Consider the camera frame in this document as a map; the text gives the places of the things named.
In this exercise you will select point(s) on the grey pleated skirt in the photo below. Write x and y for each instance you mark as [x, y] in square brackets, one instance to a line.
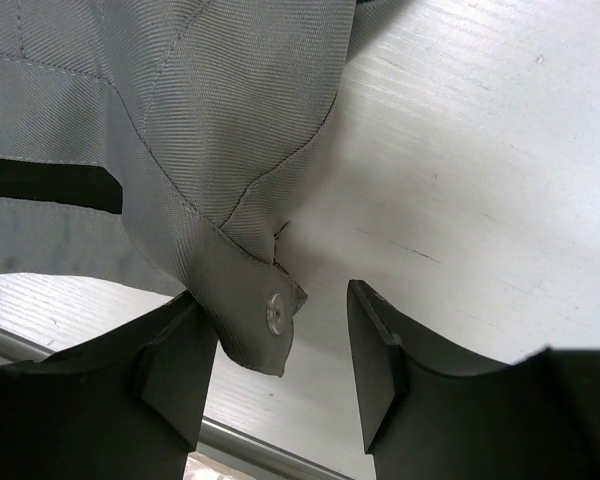
[207, 114]

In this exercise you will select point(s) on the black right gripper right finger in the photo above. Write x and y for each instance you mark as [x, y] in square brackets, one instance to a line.
[432, 409]

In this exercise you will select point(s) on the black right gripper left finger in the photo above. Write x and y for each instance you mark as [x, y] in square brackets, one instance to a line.
[125, 405]

